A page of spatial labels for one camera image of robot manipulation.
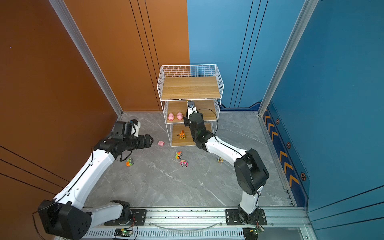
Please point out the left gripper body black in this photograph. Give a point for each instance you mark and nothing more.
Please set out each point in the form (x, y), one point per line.
(139, 142)

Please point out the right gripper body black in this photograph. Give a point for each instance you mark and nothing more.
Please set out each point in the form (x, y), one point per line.
(186, 121)

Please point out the pink pig toy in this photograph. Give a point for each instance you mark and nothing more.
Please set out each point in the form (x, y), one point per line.
(171, 117)
(180, 116)

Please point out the pink toy truck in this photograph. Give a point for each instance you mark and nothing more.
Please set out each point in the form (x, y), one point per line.
(184, 163)

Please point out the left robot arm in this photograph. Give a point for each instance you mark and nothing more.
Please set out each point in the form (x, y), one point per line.
(64, 215)

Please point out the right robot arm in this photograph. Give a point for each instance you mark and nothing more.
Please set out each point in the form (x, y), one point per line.
(250, 170)

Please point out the orange pikachu figure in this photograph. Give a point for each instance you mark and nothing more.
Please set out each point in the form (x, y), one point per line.
(182, 135)

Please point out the green toy car right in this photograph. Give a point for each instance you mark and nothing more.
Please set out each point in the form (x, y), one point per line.
(220, 160)

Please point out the left circuit board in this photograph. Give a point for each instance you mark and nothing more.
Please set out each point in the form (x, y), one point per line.
(123, 233)

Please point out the circuit board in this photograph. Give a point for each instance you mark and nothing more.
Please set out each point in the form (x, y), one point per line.
(123, 233)
(252, 233)

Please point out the right circuit board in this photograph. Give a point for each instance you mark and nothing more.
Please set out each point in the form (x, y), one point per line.
(252, 233)

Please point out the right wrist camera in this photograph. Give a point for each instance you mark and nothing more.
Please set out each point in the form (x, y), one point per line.
(191, 108)

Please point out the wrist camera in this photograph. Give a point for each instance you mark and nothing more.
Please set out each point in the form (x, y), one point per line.
(135, 126)
(191, 108)

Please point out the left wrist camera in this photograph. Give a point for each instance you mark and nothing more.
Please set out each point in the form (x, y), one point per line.
(135, 126)

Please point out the white wire wooden shelf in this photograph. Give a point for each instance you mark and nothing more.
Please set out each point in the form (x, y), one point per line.
(178, 84)

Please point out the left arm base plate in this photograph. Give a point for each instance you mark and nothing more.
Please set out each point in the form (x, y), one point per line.
(135, 217)

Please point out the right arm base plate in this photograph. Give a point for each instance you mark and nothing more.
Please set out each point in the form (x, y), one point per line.
(240, 217)

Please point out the aluminium rail frame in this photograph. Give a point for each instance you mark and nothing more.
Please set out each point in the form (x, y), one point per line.
(209, 223)

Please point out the left aluminium corner post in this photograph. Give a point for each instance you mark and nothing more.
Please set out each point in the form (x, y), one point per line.
(75, 34)

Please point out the aluminium corner post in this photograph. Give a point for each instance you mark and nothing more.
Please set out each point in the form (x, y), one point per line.
(301, 23)
(75, 34)

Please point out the right aluminium corner post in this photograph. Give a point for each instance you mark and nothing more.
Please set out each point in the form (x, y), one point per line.
(301, 23)

